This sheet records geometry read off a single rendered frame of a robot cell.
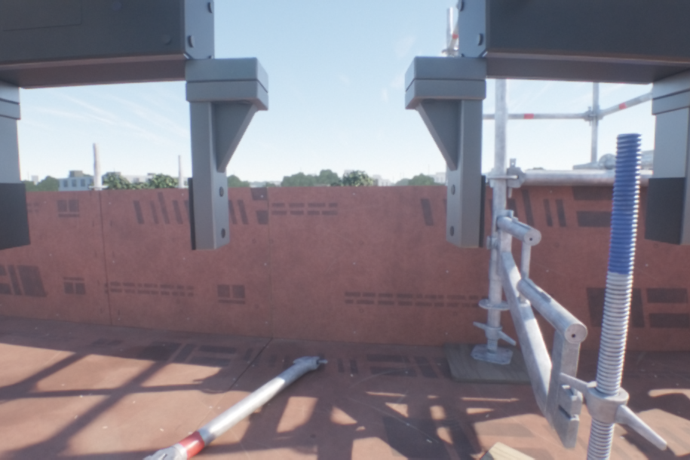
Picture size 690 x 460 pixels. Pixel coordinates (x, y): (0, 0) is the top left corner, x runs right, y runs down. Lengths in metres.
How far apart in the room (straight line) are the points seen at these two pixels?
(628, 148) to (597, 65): 0.49
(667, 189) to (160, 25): 0.30
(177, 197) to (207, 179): 1.65
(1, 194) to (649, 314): 1.97
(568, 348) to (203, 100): 0.88
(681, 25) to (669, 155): 0.07
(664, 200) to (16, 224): 0.40
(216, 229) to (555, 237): 1.57
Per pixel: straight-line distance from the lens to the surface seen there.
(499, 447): 1.14
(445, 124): 0.21
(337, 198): 1.58
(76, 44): 0.24
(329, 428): 1.18
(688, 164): 0.28
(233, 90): 0.21
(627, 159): 0.74
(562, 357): 0.96
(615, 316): 0.77
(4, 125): 0.30
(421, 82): 0.21
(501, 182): 1.48
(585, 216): 1.74
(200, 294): 1.88
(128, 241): 2.05
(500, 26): 0.22
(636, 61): 0.26
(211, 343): 1.81
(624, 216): 0.74
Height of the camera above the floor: 0.69
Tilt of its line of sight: 6 degrees down
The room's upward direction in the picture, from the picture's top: straight up
